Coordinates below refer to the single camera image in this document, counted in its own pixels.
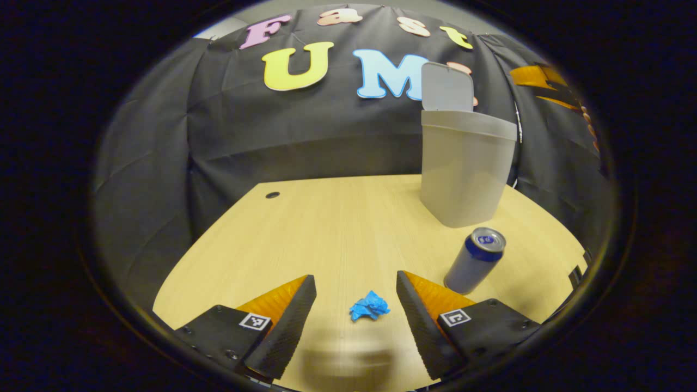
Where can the blue paper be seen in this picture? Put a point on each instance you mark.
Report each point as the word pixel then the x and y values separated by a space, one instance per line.
pixel 369 306

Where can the blue pop can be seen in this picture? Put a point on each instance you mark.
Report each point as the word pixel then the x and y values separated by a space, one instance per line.
pixel 472 264

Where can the wooden desktop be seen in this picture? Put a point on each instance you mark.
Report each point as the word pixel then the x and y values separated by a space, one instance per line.
pixel 326 234

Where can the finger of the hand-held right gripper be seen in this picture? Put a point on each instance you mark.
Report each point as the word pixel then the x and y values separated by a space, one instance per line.
pixel 561 101
pixel 536 76

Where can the grey desktop garbage bin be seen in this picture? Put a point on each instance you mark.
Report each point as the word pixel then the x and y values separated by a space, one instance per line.
pixel 463 169

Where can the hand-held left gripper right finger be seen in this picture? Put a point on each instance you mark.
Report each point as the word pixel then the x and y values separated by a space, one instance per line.
pixel 419 321

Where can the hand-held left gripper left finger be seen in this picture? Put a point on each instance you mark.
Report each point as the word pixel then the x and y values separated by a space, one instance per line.
pixel 288 326

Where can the black backdrop cloth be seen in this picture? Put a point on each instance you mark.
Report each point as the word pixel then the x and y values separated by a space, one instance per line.
pixel 272 136

